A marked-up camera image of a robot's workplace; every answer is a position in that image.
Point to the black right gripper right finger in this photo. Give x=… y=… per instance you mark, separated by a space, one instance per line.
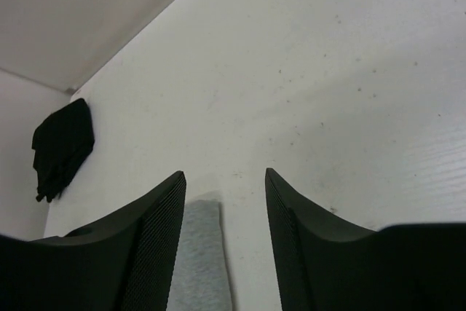
x=324 y=262

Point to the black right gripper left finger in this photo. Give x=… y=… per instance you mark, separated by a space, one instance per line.
x=123 y=261

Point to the grey tank top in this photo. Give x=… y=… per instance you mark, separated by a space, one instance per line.
x=200 y=277

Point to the black folded tank top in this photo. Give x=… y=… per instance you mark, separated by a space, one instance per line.
x=61 y=144

